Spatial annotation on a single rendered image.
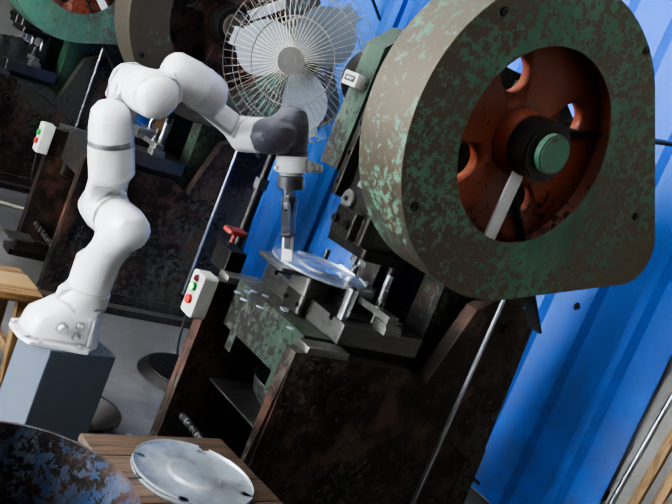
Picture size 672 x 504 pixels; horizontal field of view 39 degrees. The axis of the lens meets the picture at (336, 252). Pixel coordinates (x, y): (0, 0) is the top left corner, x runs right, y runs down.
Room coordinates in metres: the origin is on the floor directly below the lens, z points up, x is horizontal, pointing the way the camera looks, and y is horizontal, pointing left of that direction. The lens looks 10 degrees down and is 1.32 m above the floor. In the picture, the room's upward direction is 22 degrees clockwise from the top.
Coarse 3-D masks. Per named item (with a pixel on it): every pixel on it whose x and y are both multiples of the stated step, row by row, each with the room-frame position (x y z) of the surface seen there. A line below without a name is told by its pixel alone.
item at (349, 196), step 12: (348, 192) 2.71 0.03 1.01; (360, 192) 2.69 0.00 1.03; (348, 204) 2.69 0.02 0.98; (360, 204) 2.67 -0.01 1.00; (336, 216) 2.67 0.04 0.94; (348, 216) 2.65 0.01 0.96; (360, 216) 2.63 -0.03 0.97; (336, 228) 2.67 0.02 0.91; (348, 228) 2.63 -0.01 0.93; (360, 228) 2.64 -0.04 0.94; (372, 228) 2.63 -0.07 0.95; (348, 240) 2.63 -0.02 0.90; (360, 240) 2.63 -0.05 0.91; (372, 240) 2.65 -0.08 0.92; (384, 252) 2.68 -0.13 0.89
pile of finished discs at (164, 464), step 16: (144, 448) 2.04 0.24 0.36; (160, 448) 2.07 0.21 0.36; (176, 448) 2.10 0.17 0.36; (192, 448) 2.14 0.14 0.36; (144, 464) 1.96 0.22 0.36; (160, 464) 1.99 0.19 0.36; (176, 464) 2.01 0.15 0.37; (192, 464) 2.04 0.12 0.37; (208, 464) 2.09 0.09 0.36; (224, 464) 2.12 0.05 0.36; (144, 480) 1.91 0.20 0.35; (160, 480) 1.92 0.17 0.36; (176, 480) 1.95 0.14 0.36; (192, 480) 1.96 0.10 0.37; (208, 480) 2.00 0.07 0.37; (224, 480) 2.04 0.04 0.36; (240, 480) 2.07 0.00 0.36; (160, 496) 1.87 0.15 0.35; (176, 496) 1.88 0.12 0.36; (192, 496) 1.91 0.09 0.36; (208, 496) 1.93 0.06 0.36; (224, 496) 1.96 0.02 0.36; (240, 496) 1.99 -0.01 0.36
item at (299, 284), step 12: (264, 252) 2.59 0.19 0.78; (276, 264) 2.52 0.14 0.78; (300, 276) 2.62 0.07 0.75; (288, 288) 2.65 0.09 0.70; (300, 288) 2.61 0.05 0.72; (312, 288) 2.59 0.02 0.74; (324, 288) 2.62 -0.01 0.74; (288, 300) 2.63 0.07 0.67; (300, 300) 2.59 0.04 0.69; (300, 312) 2.59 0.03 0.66
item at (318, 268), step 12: (276, 252) 2.64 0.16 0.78; (300, 252) 2.78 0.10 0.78; (288, 264) 2.53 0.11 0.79; (300, 264) 2.61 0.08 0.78; (312, 264) 2.65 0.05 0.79; (324, 264) 2.75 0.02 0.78; (336, 264) 2.79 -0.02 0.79; (312, 276) 2.51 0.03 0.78; (324, 276) 2.58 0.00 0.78; (336, 276) 2.63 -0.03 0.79; (348, 276) 2.72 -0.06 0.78; (360, 288) 2.59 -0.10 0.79
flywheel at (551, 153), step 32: (544, 64) 2.41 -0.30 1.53; (576, 64) 2.47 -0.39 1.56; (512, 96) 2.37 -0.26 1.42; (544, 96) 2.44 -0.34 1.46; (576, 96) 2.50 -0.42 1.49; (608, 96) 2.54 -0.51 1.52; (480, 128) 2.34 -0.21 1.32; (512, 128) 2.35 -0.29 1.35; (544, 128) 2.30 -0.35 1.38; (576, 128) 2.55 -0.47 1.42; (608, 128) 2.57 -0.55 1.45; (480, 160) 2.36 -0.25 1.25; (512, 160) 2.33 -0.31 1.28; (544, 160) 2.30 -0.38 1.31; (576, 160) 2.57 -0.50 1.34; (480, 192) 2.39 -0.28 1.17; (512, 192) 2.38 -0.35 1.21; (544, 192) 2.53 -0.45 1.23; (576, 192) 2.59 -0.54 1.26; (480, 224) 2.42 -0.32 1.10; (512, 224) 2.49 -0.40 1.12; (544, 224) 2.56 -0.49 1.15
